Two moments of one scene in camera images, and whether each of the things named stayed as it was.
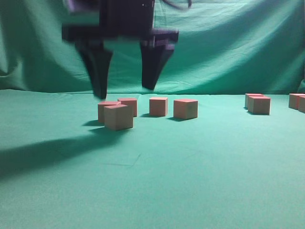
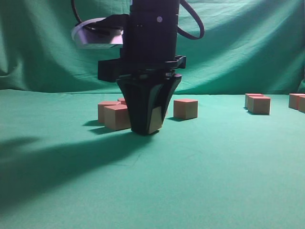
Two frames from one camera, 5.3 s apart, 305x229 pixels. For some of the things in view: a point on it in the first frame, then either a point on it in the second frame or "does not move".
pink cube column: (101, 104) does not move
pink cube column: (118, 117) does not move
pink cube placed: (185, 109) does not move
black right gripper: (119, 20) -> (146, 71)
